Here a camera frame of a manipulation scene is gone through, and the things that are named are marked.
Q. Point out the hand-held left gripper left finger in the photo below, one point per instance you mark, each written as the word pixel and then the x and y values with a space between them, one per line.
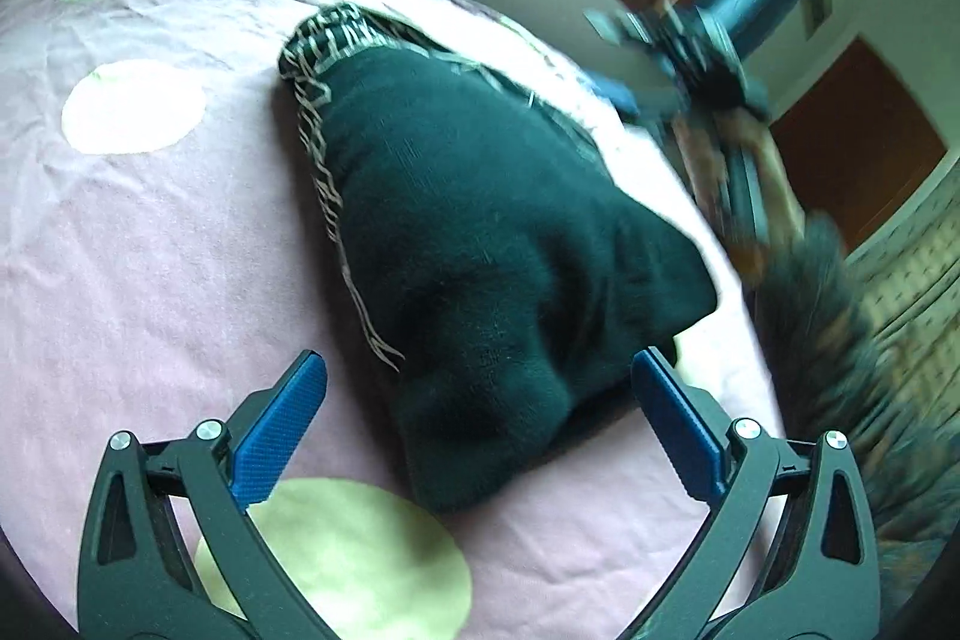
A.
pixel 281 430

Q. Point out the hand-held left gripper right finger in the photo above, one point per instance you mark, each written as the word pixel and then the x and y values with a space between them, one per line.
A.
pixel 679 430

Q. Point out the person's right hand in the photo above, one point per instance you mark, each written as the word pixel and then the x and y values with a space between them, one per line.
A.
pixel 776 190

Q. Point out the dark green printed sweatshirt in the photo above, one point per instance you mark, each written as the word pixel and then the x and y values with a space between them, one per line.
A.
pixel 487 235

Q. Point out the person's right forearm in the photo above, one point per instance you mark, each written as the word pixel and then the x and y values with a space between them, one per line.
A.
pixel 825 340

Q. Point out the brown wooden door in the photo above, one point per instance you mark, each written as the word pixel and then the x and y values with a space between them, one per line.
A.
pixel 847 145

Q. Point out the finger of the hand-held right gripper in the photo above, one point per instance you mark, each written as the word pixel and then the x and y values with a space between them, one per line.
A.
pixel 626 99
pixel 626 31

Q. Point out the pink dotted bedsheet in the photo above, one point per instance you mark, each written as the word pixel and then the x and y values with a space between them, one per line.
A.
pixel 150 250

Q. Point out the beige patterned cloth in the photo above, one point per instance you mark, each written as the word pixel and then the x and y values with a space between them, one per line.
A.
pixel 915 280

